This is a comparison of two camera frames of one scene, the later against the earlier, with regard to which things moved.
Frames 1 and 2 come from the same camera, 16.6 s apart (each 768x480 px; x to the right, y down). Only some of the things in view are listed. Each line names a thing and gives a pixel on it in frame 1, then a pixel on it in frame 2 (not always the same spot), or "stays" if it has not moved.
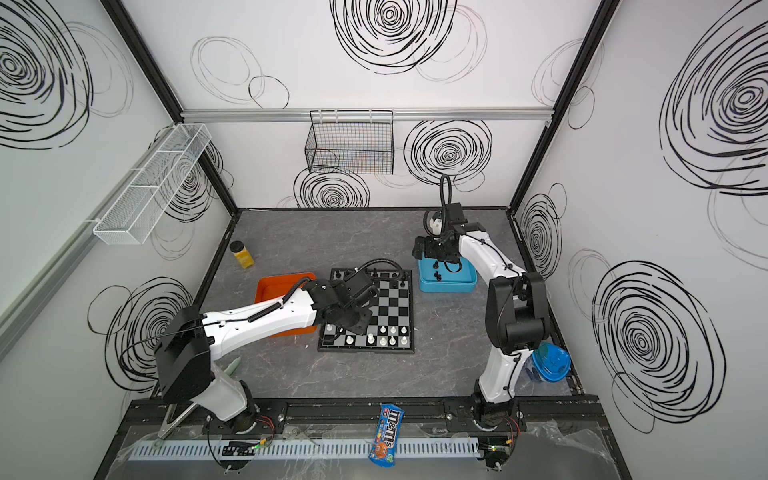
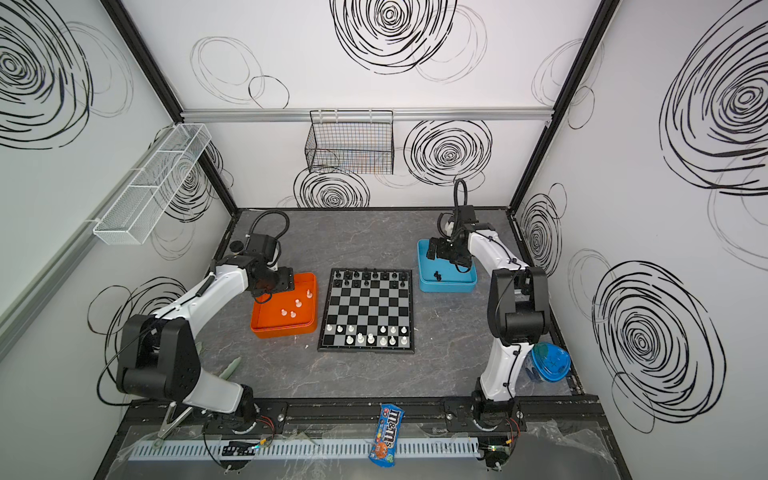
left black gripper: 349,312 to 283,280
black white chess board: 391,328 stays
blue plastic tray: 433,277 stays
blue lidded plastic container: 551,361 stays
